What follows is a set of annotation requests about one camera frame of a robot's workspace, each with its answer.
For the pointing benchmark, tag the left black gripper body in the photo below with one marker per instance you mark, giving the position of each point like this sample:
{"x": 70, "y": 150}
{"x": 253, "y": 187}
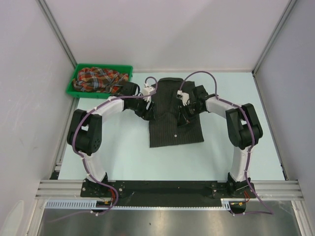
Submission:
{"x": 139, "y": 105}

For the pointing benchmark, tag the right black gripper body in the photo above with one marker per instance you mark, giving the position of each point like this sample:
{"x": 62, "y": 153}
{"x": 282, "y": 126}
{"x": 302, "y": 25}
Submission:
{"x": 190, "y": 111}

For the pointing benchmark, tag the black pinstripe long sleeve shirt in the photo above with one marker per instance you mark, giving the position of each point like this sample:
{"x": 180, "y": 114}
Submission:
{"x": 164, "y": 129}

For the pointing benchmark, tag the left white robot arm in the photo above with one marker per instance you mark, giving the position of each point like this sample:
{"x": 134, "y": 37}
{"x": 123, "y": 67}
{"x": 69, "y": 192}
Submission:
{"x": 85, "y": 132}

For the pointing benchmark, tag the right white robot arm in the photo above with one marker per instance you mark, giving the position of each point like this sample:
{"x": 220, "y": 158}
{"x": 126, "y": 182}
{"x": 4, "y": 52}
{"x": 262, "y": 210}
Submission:
{"x": 243, "y": 127}

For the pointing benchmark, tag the plaid long sleeve shirt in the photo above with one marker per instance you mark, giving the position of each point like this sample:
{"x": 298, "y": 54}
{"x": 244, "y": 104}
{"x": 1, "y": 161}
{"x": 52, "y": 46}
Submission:
{"x": 99, "y": 80}

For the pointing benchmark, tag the green plastic bin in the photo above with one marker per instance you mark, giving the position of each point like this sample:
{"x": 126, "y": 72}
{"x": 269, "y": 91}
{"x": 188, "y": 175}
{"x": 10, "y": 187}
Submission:
{"x": 121, "y": 68}

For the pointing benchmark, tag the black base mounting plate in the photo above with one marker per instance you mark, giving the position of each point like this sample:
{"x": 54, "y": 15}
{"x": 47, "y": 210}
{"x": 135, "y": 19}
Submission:
{"x": 140, "y": 193}

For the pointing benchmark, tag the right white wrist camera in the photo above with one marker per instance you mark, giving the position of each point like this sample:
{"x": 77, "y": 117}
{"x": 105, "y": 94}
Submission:
{"x": 184, "y": 97}

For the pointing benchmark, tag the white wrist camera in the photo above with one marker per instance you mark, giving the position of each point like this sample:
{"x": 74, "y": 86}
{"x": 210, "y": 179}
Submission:
{"x": 184, "y": 97}
{"x": 148, "y": 91}

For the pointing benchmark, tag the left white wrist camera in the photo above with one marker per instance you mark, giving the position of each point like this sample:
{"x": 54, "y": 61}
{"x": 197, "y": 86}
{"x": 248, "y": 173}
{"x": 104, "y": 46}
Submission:
{"x": 148, "y": 91}

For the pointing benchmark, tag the white slotted cable duct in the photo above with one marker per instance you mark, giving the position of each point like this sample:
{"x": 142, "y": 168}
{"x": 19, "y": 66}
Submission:
{"x": 99, "y": 205}

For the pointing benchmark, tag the aluminium frame rail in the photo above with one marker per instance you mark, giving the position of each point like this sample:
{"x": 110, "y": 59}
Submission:
{"x": 271, "y": 190}

